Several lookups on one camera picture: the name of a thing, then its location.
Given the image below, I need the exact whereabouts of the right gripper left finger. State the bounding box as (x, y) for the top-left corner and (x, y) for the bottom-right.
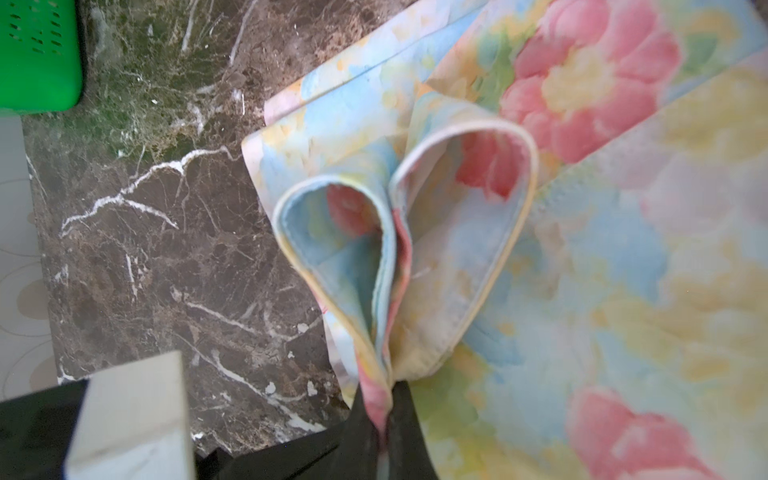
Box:
(333, 387), (380, 480)

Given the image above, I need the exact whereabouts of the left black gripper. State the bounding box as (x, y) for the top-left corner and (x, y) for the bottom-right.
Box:
(0, 379), (349, 480)

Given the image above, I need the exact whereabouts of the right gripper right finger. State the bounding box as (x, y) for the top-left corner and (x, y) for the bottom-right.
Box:
(387, 381), (438, 480)

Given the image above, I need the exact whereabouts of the pastel floral skirt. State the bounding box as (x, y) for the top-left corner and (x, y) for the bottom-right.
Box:
(242, 1), (767, 479)

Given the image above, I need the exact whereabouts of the green plastic basket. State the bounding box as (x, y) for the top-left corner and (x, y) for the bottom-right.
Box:
(1, 0), (83, 117)

